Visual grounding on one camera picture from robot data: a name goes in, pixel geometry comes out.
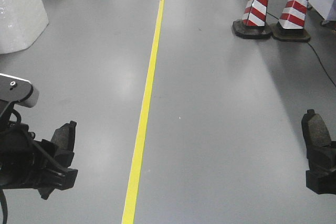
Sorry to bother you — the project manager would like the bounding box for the grey brake pad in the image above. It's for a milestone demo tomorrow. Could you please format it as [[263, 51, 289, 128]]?
[[51, 121, 77, 152], [301, 109, 332, 153]]

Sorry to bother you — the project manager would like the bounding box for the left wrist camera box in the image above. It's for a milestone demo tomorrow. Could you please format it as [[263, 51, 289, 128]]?
[[1, 73, 39, 108]]

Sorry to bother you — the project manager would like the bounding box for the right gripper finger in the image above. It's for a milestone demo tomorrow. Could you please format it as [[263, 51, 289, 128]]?
[[307, 141, 335, 173], [306, 168, 335, 195]]

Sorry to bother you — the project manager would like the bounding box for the right red white traffic cone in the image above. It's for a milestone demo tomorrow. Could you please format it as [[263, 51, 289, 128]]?
[[270, 0, 310, 42]]

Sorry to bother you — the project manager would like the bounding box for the white panel board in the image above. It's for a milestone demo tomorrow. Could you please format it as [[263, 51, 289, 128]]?
[[1, 0, 49, 54]]

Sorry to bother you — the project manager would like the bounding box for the left red white traffic cone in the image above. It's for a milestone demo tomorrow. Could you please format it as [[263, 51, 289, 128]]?
[[233, 0, 272, 39]]

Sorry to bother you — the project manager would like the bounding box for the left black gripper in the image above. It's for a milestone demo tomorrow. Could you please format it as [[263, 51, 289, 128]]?
[[1, 121, 78, 200]]

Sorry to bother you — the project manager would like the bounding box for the red white traffic cone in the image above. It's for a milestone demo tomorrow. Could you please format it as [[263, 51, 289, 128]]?
[[233, 0, 272, 39], [270, 0, 310, 42]]

